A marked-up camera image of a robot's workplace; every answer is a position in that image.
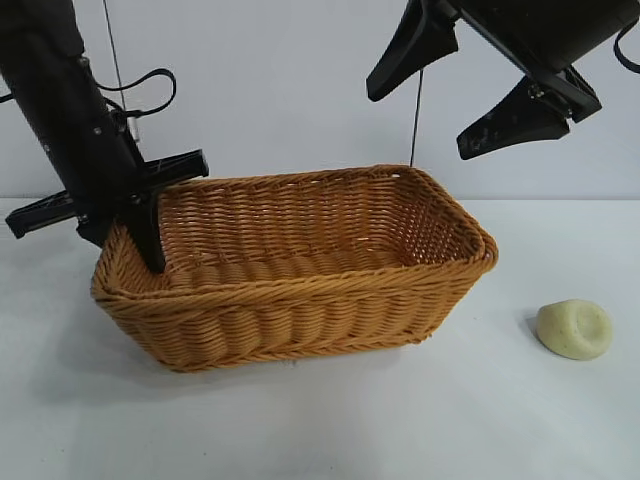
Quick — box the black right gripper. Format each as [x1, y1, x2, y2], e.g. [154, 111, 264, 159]
[366, 0, 640, 162]

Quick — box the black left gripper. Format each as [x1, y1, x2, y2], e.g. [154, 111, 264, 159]
[0, 52, 209, 275]

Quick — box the brown woven wicker basket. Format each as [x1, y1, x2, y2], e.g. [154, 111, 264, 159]
[89, 163, 500, 374]

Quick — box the pale yellow egg yolk pastry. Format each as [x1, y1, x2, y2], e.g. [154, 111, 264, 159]
[537, 298, 614, 359]

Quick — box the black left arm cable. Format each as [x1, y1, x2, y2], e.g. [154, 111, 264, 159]
[92, 68, 178, 121]

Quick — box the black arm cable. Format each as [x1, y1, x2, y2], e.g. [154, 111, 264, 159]
[92, 68, 178, 121]
[613, 22, 640, 76]

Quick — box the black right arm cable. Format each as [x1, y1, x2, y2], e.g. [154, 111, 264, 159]
[613, 22, 640, 76]

